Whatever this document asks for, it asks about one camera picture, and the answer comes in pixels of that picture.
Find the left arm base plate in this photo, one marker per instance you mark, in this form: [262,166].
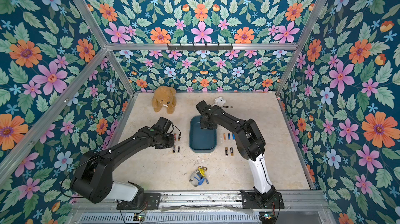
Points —
[148,201]

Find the black wall hook rail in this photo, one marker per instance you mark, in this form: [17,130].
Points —
[199,47]

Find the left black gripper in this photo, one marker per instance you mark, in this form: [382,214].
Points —
[172,142]

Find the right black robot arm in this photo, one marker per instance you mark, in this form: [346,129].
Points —
[250,144]

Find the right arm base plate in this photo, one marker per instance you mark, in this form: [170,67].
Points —
[255,200]

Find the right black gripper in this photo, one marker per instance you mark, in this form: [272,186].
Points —
[207,121]

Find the teal plastic storage box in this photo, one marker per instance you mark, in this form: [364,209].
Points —
[201,140]

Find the small white plush bunny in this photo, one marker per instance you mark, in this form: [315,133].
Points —
[220,102]

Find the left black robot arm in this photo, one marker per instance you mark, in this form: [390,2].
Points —
[93,178]

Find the grey plush toy keychain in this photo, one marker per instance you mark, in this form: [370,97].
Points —
[198,177]

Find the brown teddy bear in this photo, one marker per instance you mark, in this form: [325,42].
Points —
[164,96]

